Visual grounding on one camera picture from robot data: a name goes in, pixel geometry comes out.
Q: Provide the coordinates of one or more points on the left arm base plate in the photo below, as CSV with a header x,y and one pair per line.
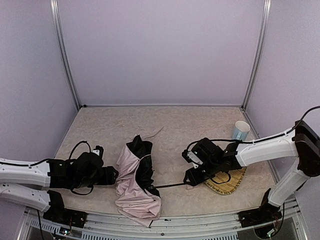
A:
x,y
70,217

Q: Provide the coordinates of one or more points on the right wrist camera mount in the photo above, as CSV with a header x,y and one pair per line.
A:
x,y
190,157

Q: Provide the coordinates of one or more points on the aluminium corner post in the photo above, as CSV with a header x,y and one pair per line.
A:
x,y
258,53
63,53

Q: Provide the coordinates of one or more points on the left aluminium corner post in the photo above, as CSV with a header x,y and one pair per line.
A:
x,y
63,53

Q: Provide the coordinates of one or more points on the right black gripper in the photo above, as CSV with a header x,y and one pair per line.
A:
x,y
194,175

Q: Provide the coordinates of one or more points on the pink and black folding umbrella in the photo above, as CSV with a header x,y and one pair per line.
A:
x,y
137,198

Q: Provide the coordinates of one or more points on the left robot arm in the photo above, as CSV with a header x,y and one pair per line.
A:
x,y
33,184

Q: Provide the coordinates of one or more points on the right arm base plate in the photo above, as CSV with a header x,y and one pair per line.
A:
x,y
254,217

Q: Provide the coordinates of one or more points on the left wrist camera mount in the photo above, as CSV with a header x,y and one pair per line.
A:
x,y
97,152

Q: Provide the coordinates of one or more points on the right aluminium corner post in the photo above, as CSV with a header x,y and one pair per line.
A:
x,y
258,53

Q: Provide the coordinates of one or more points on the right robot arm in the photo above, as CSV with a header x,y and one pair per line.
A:
x,y
300,142

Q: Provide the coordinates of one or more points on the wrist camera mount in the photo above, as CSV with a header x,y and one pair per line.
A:
x,y
97,152
190,157

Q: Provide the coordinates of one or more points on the woven bamboo tray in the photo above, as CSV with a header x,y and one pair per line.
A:
x,y
225,183

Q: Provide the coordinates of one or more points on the white and blue cup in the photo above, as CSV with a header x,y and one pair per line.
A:
x,y
241,130

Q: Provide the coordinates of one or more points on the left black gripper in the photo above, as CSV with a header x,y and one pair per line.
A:
x,y
110,175

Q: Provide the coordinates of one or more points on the aluminium front rail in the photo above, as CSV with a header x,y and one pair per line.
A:
x,y
105,226

